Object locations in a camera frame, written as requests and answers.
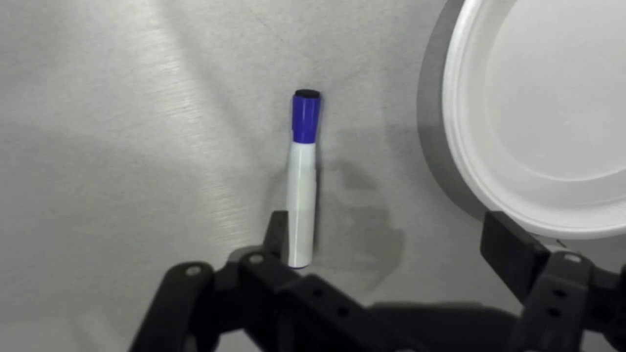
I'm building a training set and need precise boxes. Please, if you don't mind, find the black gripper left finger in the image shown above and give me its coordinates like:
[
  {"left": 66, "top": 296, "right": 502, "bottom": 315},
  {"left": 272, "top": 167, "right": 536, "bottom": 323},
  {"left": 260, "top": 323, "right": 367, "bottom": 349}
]
[{"left": 127, "top": 210, "right": 367, "bottom": 352}]

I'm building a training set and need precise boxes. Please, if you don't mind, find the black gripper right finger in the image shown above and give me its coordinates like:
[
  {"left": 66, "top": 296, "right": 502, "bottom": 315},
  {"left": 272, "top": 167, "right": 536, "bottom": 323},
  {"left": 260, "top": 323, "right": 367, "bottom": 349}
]
[{"left": 479, "top": 212, "right": 626, "bottom": 352}]

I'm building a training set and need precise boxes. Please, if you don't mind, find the blue capped white marker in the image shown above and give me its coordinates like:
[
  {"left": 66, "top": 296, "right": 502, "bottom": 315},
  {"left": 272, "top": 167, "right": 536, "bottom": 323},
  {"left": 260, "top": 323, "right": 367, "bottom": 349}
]
[{"left": 285, "top": 91, "right": 320, "bottom": 269}]

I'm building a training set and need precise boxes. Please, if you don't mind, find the white round plate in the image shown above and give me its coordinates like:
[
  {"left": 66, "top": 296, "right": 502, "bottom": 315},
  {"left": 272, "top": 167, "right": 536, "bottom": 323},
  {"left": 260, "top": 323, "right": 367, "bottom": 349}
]
[{"left": 442, "top": 0, "right": 626, "bottom": 241}]

